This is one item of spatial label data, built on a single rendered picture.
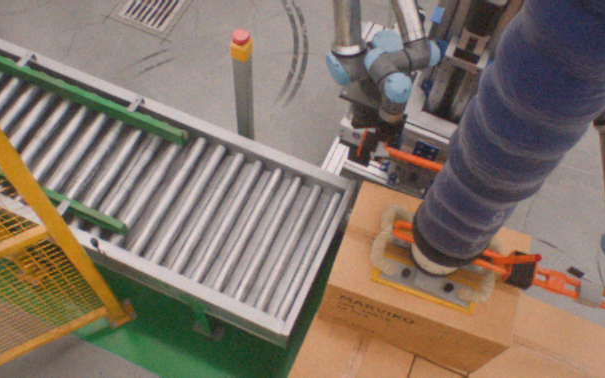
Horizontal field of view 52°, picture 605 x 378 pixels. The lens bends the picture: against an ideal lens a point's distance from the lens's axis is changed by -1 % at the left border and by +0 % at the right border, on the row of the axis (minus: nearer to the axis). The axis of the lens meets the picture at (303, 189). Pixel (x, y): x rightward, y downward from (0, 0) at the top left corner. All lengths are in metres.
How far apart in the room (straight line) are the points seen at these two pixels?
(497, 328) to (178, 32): 2.55
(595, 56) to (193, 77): 2.78
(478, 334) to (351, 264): 0.45
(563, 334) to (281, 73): 2.02
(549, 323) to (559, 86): 1.57
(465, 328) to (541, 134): 0.93
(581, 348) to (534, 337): 0.18
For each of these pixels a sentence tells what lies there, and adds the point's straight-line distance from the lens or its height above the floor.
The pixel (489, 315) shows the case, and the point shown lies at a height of 0.95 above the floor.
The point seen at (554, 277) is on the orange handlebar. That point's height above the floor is 1.09.
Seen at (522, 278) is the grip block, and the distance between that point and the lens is 2.01.
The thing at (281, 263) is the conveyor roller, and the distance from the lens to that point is 2.46.
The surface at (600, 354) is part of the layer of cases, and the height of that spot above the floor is 0.54.
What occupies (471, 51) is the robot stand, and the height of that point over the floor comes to 1.30.
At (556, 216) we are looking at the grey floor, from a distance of 3.47.
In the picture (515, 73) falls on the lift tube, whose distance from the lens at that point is 1.19.
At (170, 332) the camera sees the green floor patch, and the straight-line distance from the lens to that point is 2.97.
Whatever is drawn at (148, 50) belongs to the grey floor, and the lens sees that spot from 3.77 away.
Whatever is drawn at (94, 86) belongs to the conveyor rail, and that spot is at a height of 0.59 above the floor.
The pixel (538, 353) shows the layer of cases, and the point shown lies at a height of 0.54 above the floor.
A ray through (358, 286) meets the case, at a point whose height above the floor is 0.95.
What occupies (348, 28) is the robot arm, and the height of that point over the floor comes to 1.36.
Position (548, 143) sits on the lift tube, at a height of 1.84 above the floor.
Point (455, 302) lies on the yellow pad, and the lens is 2.05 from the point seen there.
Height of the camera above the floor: 2.85
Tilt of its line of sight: 62 degrees down
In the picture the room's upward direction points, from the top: 6 degrees clockwise
